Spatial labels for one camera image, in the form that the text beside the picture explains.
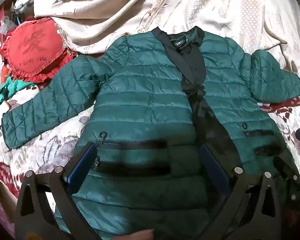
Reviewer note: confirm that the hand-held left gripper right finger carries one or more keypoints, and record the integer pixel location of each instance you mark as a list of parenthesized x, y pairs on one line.
[(211, 161)]

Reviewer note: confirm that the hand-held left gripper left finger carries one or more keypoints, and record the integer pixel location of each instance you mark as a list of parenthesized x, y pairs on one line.
[(83, 160)]

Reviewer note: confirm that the green quilted puffer jacket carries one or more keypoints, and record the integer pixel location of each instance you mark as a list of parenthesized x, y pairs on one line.
[(145, 100)]

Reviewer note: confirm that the floral red and white blanket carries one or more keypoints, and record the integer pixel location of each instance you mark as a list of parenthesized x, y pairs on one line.
[(47, 135)]

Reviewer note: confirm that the teal cloth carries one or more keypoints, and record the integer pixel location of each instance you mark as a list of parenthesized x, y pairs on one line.
[(13, 85)]

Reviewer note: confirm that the red ruffled pillow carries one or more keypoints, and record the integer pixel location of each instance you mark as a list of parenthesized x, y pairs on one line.
[(32, 50)]

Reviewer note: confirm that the beige patterned blanket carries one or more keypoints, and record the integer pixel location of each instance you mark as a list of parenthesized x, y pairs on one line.
[(102, 10)]

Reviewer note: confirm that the clear plastic bag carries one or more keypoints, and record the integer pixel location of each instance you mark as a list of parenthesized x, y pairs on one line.
[(5, 24)]

